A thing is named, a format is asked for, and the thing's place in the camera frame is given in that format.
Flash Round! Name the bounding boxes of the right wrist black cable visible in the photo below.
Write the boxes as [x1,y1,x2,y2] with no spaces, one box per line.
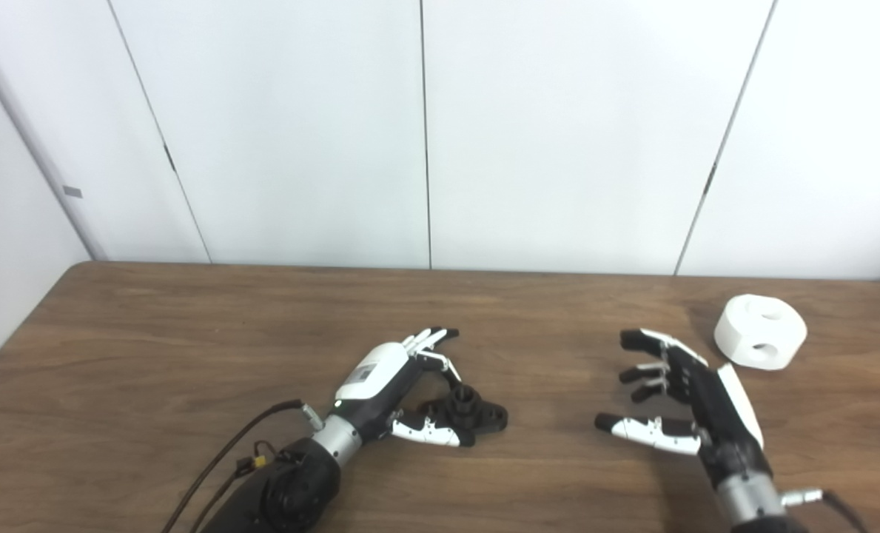
[780,487,870,533]

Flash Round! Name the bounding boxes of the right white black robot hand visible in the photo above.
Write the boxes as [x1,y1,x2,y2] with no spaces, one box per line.
[594,329,775,489]

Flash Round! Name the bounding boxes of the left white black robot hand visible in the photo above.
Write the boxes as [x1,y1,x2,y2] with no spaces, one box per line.
[334,326,477,449]

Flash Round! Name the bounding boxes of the left arm thin wire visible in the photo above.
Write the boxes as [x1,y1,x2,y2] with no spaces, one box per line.
[188,440,274,533]

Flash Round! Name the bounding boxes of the black flanged holder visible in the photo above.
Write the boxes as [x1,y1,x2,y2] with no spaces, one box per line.
[417,385,509,443]

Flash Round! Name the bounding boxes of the round white piece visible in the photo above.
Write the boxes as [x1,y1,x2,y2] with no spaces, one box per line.
[713,294,808,371]

